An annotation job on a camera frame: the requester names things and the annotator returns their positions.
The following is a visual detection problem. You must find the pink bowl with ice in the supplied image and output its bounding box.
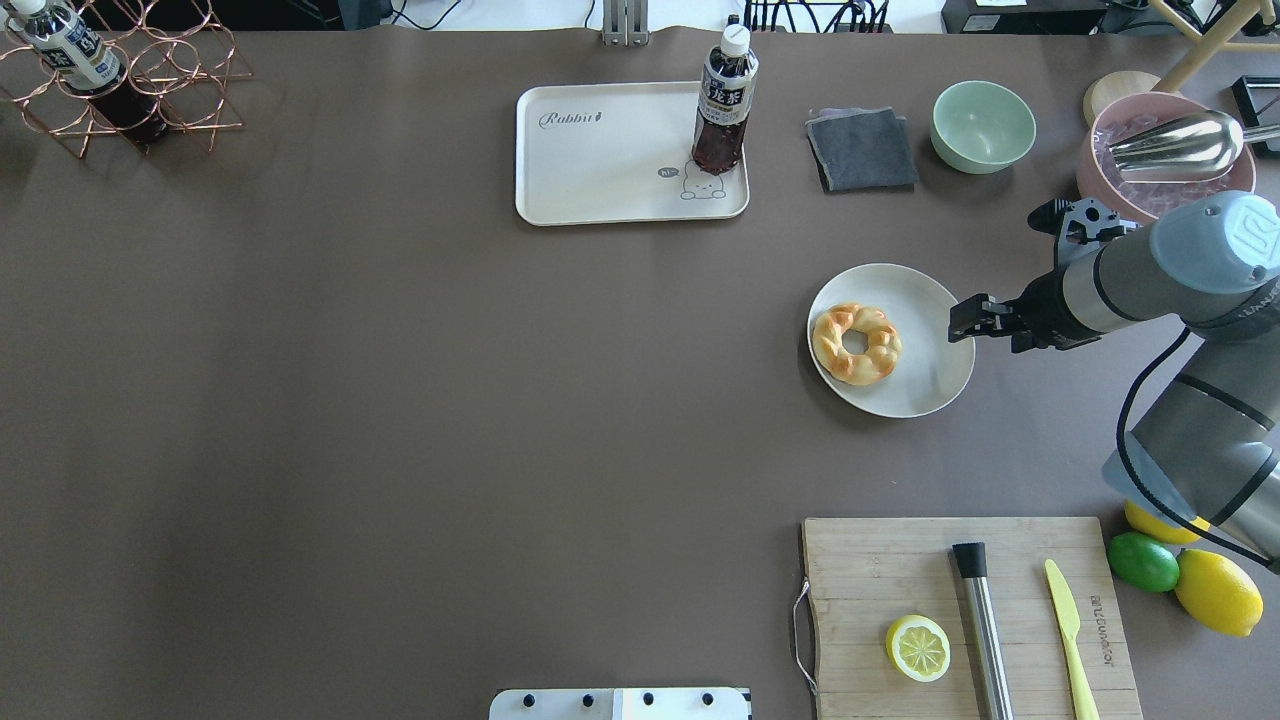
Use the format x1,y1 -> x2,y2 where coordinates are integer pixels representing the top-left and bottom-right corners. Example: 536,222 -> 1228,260
1076,92 -> 1256,224

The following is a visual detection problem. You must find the white round plate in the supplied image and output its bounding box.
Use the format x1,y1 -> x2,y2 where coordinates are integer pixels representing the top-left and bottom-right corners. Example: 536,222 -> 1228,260
808,263 -> 975,418

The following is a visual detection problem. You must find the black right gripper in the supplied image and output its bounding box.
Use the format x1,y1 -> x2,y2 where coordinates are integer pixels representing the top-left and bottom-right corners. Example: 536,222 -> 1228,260
947,272 -> 1076,354

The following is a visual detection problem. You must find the yellow lemon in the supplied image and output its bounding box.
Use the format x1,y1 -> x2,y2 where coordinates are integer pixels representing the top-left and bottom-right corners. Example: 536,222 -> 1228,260
1123,500 -> 1202,546
1174,550 -> 1265,637

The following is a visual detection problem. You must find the half lemon slice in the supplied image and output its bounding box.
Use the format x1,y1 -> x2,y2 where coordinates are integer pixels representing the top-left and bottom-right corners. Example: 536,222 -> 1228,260
884,614 -> 951,683

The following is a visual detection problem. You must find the steel ice scoop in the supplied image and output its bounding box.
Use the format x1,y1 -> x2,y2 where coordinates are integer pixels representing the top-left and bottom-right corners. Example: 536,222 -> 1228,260
1108,110 -> 1279,183

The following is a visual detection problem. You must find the tea bottle in rack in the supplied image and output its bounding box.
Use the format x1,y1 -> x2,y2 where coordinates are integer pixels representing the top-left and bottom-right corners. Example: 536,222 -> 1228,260
3,1 -> 170,145

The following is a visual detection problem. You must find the mint green bowl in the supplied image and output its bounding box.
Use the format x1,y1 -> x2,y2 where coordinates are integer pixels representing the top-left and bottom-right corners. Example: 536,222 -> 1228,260
931,79 -> 1037,176

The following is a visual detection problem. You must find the bamboo cutting board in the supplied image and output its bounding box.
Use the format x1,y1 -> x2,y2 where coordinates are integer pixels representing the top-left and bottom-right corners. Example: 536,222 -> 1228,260
803,518 -> 1143,719

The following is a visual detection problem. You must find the copper wire bottle rack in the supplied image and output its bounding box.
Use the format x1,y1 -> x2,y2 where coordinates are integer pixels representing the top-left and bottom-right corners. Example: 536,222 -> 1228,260
3,1 -> 256,159

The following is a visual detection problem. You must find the yellow plastic knife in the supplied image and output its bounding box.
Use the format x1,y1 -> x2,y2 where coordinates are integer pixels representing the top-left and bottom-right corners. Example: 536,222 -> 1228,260
1044,559 -> 1101,720

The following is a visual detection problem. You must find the steel muddler black tip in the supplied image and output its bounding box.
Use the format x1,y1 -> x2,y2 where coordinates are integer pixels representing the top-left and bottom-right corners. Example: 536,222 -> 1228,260
951,542 -> 1015,719

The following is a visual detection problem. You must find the grey folded cloth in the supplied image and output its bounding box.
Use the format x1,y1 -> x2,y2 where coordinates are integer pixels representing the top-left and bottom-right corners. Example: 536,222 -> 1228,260
805,108 -> 919,193

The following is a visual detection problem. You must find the white rabbit tray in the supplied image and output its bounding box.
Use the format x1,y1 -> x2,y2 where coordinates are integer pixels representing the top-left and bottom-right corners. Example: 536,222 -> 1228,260
515,81 -> 750,225

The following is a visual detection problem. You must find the dark tea bottle on tray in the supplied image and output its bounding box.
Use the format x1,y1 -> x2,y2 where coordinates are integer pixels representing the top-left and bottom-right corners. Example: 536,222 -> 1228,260
691,20 -> 759,176

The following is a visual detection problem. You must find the twisted glazed donut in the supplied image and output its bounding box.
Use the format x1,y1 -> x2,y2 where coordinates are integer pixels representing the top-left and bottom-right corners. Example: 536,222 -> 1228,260
812,302 -> 902,387

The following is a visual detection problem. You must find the wooden cup tree stand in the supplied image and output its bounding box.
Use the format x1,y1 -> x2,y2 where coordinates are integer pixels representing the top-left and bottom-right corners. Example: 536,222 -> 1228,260
1083,1 -> 1277,124

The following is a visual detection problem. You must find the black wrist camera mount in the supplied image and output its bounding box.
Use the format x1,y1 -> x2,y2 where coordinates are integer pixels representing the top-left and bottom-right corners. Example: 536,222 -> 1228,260
1027,199 -> 1140,252

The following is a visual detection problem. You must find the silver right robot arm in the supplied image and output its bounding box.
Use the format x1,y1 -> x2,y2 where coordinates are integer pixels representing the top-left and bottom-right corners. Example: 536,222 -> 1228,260
948,191 -> 1279,571

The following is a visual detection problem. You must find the green lime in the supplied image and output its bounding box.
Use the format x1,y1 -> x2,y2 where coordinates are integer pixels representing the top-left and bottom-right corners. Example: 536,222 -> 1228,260
1106,532 -> 1181,593

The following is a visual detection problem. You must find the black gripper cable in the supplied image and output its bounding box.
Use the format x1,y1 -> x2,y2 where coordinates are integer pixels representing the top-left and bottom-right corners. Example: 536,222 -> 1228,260
1115,325 -> 1280,577

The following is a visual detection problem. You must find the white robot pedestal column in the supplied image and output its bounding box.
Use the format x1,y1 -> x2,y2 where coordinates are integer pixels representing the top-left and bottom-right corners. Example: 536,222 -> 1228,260
488,685 -> 753,719

